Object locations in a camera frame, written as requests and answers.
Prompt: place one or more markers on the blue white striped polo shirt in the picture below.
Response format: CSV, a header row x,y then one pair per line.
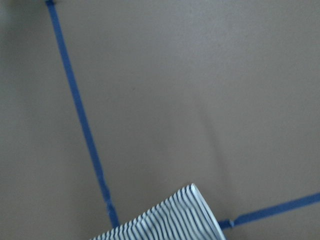
x,y
185,215

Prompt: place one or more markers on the brown paper table cover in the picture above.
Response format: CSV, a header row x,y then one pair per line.
x,y
224,94

